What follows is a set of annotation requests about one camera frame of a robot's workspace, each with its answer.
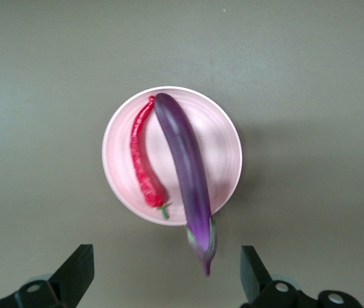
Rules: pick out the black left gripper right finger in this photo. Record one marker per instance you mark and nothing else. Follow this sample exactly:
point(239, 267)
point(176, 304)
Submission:
point(258, 288)

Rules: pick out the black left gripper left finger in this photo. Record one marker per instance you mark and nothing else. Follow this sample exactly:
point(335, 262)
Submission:
point(69, 282)

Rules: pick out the red chili pepper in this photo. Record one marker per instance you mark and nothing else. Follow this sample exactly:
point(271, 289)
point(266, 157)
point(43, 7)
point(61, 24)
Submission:
point(141, 160)

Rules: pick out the long purple eggplant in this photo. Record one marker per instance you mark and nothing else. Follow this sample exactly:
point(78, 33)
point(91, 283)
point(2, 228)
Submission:
point(185, 154)

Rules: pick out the pink round plate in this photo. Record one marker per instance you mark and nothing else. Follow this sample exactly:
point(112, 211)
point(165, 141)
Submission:
point(220, 144)

